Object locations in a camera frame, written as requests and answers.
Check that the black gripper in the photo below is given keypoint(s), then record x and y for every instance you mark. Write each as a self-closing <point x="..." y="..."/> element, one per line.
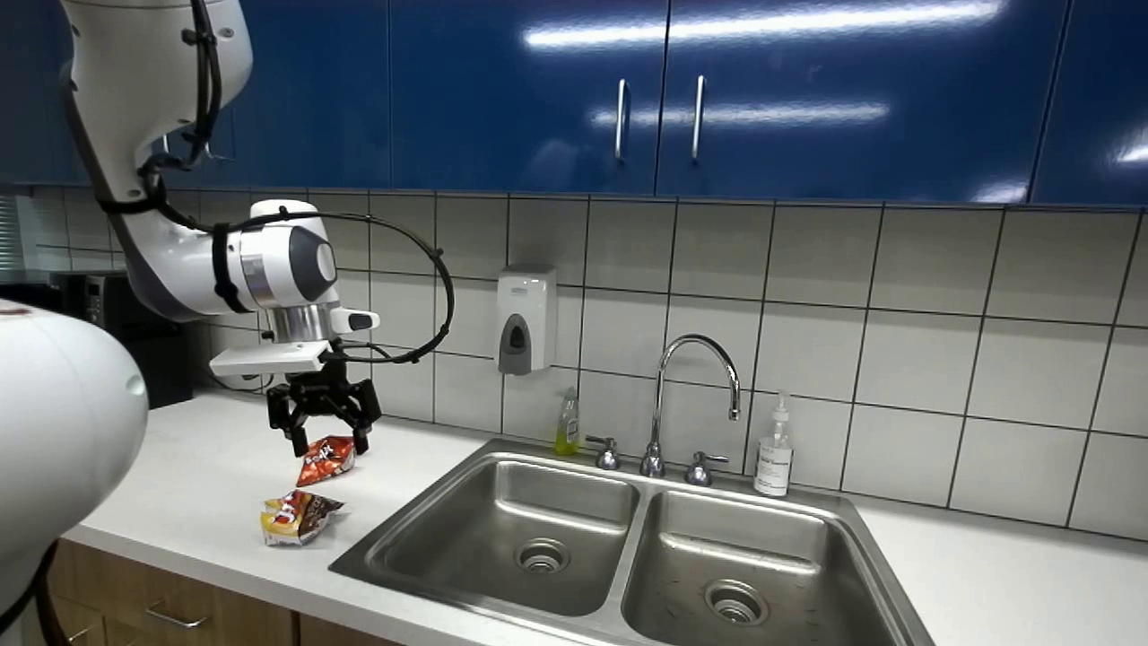
<point x="325" y="388"/>

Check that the yellow chip packet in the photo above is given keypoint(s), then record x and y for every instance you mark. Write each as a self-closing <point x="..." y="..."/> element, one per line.
<point x="300" y="517"/>

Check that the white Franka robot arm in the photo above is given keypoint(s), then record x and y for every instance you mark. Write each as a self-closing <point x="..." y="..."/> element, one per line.
<point x="145" y="72"/>

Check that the red chip packet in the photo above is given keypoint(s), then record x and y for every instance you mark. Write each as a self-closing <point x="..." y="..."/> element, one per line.
<point x="325" y="463"/>

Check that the round sink drain strainer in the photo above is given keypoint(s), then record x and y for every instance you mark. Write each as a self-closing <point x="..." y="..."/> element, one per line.
<point x="735" y="601"/>
<point x="541" y="558"/>

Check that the stainless steel double sink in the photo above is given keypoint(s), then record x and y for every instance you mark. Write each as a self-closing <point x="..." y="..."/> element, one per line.
<point x="645" y="515"/>

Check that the black countertop appliance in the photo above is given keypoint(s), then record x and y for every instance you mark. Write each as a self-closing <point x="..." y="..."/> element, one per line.
<point x="165" y="361"/>

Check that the wooden base cabinet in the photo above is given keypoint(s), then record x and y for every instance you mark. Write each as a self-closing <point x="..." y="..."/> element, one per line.
<point x="239" y="616"/>

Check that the green dish soap bottle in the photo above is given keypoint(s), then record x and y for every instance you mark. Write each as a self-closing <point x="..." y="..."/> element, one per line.
<point x="566" y="434"/>

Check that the chrome gooseneck faucet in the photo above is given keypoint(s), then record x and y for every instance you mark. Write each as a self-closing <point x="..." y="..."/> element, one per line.
<point x="656" y="416"/>

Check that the clear pump soap bottle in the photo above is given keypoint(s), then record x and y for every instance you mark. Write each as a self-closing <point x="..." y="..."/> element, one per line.
<point x="773" y="460"/>

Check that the white wall soap dispenser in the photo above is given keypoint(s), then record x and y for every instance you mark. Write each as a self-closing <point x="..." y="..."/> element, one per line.
<point x="526" y="300"/>

